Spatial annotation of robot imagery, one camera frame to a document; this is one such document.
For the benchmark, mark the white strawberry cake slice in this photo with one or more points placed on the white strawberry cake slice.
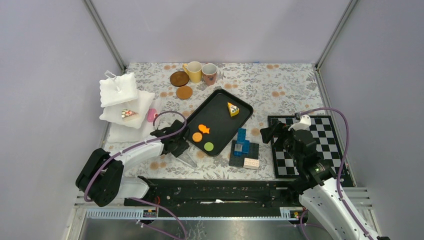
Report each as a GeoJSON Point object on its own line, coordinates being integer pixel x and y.
{"type": "Point", "coordinates": [129, 115]}

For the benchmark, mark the yellow cake slice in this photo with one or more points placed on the yellow cake slice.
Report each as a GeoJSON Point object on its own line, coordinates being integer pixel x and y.
{"type": "Point", "coordinates": [233, 109]}

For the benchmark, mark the orange round biscuit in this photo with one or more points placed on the orange round biscuit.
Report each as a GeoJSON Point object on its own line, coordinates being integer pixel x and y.
{"type": "Point", "coordinates": [197, 137]}

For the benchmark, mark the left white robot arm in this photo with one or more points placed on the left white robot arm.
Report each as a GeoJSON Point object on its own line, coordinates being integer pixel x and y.
{"type": "Point", "coordinates": [102, 179]}

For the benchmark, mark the black lego baseplate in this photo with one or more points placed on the black lego baseplate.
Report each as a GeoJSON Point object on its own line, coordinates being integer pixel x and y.
{"type": "Point", "coordinates": [238, 161]}

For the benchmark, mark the silver tongs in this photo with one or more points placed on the silver tongs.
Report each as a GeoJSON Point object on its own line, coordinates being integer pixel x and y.
{"type": "Point", "coordinates": [187, 159]}

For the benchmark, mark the green round cookie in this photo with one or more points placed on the green round cookie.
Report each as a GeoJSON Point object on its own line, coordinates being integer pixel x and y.
{"type": "Point", "coordinates": [208, 146]}

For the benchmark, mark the dark brown round coaster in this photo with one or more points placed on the dark brown round coaster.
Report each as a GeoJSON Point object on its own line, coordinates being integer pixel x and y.
{"type": "Point", "coordinates": [179, 78]}

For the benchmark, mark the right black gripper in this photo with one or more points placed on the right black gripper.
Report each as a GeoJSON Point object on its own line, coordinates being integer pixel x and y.
{"type": "Point", "coordinates": [280, 129]}

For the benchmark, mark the yellow mug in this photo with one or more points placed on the yellow mug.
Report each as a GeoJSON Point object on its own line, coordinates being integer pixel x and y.
{"type": "Point", "coordinates": [194, 71]}

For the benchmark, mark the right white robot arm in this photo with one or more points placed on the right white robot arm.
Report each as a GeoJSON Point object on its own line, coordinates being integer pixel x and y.
{"type": "Point", "coordinates": [318, 188]}

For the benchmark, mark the white tiered dessert stand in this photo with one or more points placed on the white tiered dessert stand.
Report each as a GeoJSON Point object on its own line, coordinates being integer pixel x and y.
{"type": "Point", "coordinates": [121, 92]}

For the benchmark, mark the blue lego block stack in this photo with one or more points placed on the blue lego block stack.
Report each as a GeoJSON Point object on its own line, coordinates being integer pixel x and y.
{"type": "Point", "coordinates": [242, 145]}

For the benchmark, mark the beige lego brick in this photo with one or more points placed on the beige lego brick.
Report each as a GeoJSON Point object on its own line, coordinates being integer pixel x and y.
{"type": "Point", "coordinates": [250, 163]}

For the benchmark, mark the black serving tray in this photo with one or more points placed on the black serving tray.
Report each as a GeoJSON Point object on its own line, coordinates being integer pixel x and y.
{"type": "Point", "coordinates": [214, 113]}

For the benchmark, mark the pink square cake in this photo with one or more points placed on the pink square cake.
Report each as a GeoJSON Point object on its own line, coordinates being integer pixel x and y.
{"type": "Point", "coordinates": [151, 115]}

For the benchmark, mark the black white checkerboard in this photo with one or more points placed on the black white checkerboard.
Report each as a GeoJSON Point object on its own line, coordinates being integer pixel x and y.
{"type": "Point", "coordinates": [327, 145]}

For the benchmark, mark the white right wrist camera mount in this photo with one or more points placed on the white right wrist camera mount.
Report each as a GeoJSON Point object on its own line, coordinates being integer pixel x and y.
{"type": "Point", "coordinates": [303, 124]}

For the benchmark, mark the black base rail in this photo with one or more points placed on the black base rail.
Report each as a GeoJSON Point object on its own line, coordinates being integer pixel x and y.
{"type": "Point", "coordinates": [222, 198]}

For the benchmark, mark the orange fish biscuit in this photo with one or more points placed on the orange fish biscuit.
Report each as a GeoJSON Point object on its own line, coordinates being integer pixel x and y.
{"type": "Point", "coordinates": [203, 129]}

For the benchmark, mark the pink patterned mug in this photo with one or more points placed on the pink patterned mug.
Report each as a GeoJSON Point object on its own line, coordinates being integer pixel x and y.
{"type": "Point", "coordinates": [209, 73]}

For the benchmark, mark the light brown round coaster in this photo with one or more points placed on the light brown round coaster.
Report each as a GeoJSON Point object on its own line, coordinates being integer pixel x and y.
{"type": "Point", "coordinates": [184, 92]}

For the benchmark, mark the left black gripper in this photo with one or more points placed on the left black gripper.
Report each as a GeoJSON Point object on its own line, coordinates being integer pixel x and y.
{"type": "Point", "coordinates": [184, 146]}

